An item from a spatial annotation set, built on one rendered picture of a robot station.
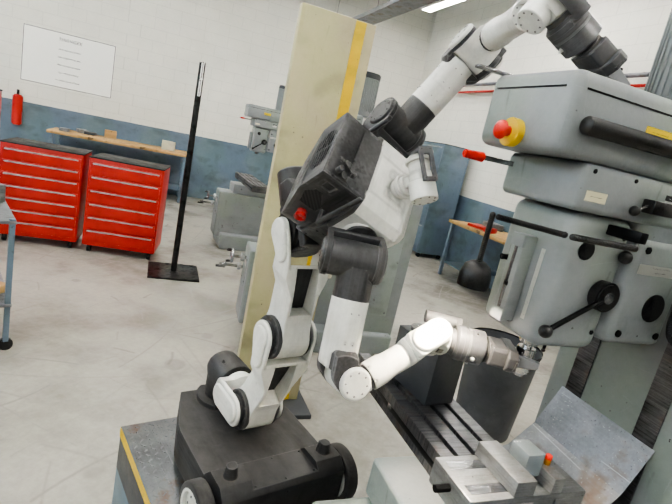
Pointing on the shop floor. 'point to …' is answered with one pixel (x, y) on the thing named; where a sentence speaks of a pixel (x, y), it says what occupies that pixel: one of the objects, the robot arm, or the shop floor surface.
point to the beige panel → (306, 138)
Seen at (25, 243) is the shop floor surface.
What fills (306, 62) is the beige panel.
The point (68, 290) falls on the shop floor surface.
